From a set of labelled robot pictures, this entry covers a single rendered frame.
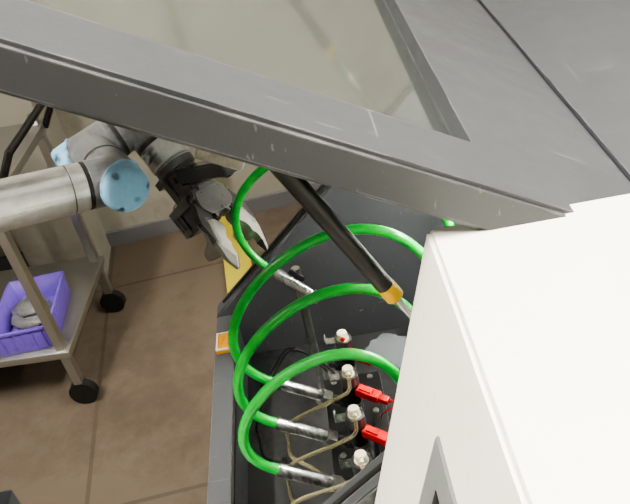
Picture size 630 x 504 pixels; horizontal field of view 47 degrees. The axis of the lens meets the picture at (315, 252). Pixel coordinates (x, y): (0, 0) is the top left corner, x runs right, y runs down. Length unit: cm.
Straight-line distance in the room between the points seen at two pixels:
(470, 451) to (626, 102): 53
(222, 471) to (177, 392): 156
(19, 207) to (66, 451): 178
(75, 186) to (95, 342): 209
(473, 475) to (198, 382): 233
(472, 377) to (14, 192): 77
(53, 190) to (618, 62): 79
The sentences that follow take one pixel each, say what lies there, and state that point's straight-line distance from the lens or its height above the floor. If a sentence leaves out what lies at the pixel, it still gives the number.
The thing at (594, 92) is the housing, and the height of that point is 150.
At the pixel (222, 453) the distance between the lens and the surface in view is 129.
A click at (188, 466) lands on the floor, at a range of 256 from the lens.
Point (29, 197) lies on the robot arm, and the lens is 111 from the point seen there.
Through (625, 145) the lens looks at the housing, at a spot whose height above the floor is 150.
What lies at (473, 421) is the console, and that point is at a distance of 52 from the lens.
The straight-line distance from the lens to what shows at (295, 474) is 101.
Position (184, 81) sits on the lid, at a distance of 56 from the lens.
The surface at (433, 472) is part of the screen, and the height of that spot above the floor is 142.
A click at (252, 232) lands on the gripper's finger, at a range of 125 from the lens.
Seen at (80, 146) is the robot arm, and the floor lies 143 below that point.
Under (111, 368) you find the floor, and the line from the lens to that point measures 302.
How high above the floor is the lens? 192
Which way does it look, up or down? 36 degrees down
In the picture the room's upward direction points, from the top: 12 degrees counter-clockwise
